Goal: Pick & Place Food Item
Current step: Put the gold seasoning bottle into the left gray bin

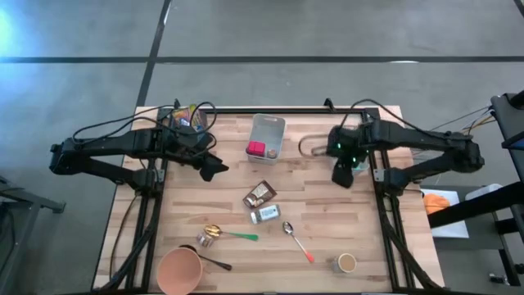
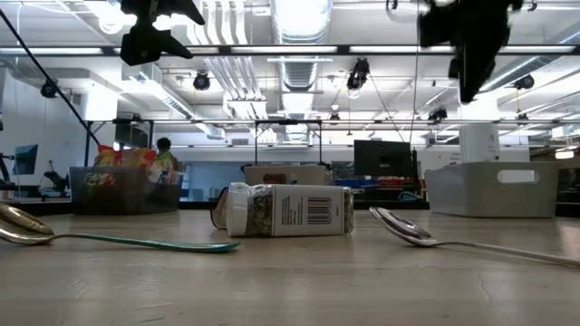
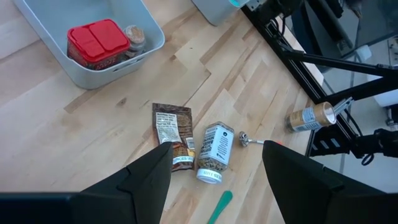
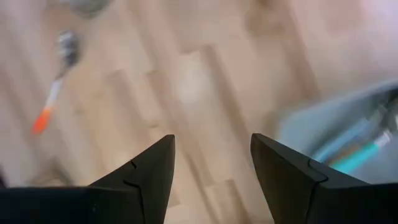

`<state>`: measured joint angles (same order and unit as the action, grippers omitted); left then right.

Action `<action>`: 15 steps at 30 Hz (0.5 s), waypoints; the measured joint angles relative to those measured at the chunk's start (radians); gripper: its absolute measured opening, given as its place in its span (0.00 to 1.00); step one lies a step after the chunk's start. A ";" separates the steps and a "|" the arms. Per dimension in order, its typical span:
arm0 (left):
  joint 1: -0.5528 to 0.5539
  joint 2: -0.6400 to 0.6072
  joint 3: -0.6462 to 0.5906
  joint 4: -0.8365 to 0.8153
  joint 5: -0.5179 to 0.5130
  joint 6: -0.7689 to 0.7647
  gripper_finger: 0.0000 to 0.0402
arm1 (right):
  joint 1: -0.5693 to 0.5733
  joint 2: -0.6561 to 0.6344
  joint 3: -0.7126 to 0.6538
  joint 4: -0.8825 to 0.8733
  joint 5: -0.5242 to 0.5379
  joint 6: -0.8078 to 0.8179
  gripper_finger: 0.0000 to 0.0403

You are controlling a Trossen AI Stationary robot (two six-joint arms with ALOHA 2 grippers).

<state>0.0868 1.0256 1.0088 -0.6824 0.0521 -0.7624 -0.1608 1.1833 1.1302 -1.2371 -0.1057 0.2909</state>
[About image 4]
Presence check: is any teal handle metal spoon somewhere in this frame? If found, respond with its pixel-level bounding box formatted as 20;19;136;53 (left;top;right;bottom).
329;130;392;175

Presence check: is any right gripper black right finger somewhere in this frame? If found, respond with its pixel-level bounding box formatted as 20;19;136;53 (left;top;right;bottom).
250;133;398;224

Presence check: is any orange handle metal spoon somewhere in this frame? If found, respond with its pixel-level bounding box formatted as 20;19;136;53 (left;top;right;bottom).
30;29;81;136

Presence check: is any white label spice jar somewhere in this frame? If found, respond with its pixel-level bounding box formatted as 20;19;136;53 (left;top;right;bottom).
67;0;111;18

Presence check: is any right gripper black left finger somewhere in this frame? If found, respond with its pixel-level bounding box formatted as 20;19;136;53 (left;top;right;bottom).
0;133;176;224

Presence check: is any white plastic bin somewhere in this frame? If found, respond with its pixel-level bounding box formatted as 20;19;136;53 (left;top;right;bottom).
276;79;398;187

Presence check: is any light blue handle spoon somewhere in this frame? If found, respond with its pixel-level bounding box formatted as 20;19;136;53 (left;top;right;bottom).
312;116;374;162

